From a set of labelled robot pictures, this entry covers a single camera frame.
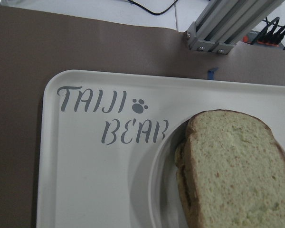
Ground white round plate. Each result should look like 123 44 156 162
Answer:
148 117 190 228

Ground bread slice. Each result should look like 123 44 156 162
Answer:
184 110 285 228
174 141 191 228

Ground white bear serving tray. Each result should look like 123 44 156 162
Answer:
37 70 285 228

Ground aluminium frame post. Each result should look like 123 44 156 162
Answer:
186 0 283 54

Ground black power strip cables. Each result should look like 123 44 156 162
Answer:
242 16 285 51

